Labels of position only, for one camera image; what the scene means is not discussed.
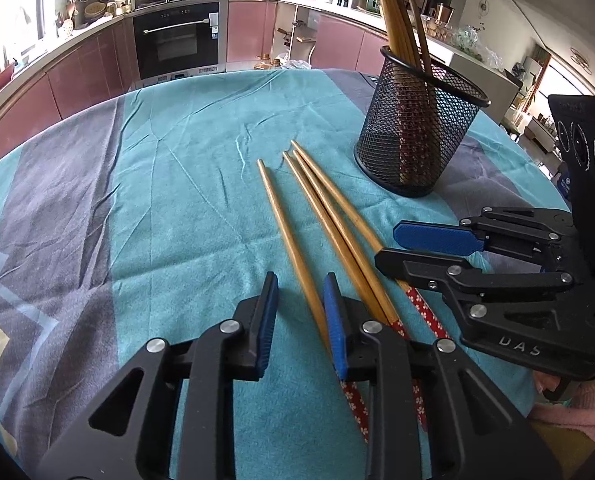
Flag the plain bamboo chopstick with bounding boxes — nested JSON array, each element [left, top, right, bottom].
[[257, 159, 369, 442]]

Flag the bamboo chopstick red floral end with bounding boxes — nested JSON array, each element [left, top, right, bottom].
[[291, 140, 449, 338]]

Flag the right pink sleeve forearm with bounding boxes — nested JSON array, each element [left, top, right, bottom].
[[529, 378, 595, 442]]

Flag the black mesh utensil holder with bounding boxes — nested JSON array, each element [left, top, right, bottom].
[[354, 46, 491, 197]]

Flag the teal grey tablecloth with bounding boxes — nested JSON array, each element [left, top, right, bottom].
[[0, 70, 564, 479]]

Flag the pink lower cabinets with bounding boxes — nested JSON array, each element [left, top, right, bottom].
[[0, 0, 386, 159]]

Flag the black built-in oven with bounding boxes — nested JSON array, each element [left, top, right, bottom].
[[132, 0, 228, 87]]

